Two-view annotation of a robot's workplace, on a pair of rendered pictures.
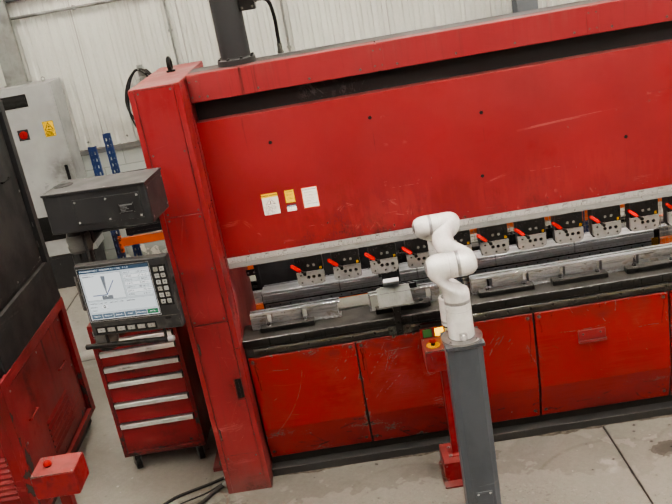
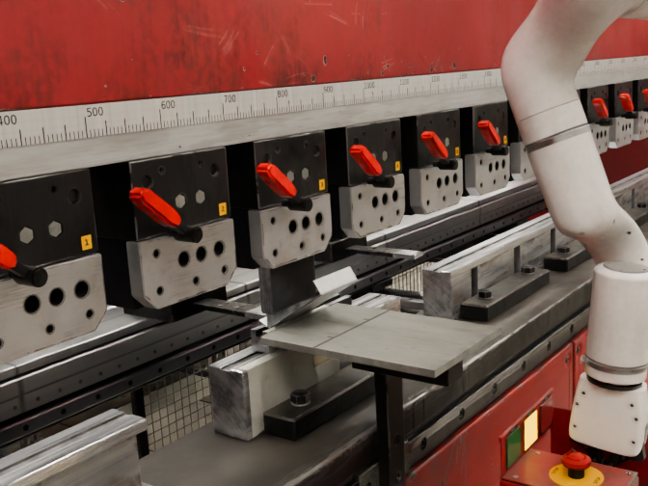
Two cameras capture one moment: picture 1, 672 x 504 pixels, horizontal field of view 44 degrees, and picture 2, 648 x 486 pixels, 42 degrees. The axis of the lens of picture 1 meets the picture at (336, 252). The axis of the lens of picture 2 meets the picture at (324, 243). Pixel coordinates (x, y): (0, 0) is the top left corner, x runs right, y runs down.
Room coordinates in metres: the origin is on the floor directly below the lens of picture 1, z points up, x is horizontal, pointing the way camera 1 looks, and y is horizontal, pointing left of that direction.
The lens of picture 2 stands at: (3.55, 0.65, 1.35)
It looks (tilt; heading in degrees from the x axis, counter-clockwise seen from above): 12 degrees down; 304
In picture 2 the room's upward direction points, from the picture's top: 3 degrees counter-clockwise
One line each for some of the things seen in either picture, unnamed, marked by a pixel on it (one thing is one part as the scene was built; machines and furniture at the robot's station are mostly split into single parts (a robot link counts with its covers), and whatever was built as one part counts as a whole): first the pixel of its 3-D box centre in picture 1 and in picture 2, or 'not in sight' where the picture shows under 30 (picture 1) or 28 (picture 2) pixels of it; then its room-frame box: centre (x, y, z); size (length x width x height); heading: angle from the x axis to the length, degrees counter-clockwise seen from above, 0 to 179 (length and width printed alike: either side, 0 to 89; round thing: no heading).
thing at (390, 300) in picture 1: (394, 296); (379, 335); (4.09, -0.26, 1.00); 0.26 x 0.18 x 0.01; 178
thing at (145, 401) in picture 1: (157, 377); not in sight; (4.65, 1.21, 0.50); 0.50 x 0.50 x 1.00; 88
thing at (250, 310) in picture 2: not in sight; (209, 298); (4.39, -0.27, 1.01); 0.26 x 0.12 x 0.05; 178
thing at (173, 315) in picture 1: (132, 292); not in sight; (3.70, 0.97, 1.42); 0.45 x 0.12 x 0.36; 80
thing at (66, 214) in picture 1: (123, 266); not in sight; (3.79, 1.01, 1.53); 0.51 x 0.25 x 0.85; 80
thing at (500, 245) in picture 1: (492, 237); (472, 148); (4.21, -0.84, 1.18); 0.15 x 0.09 x 0.17; 88
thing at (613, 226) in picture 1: (604, 219); (581, 121); (4.19, -1.44, 1.18); 0.15 x 0.09 x 0.17; 88
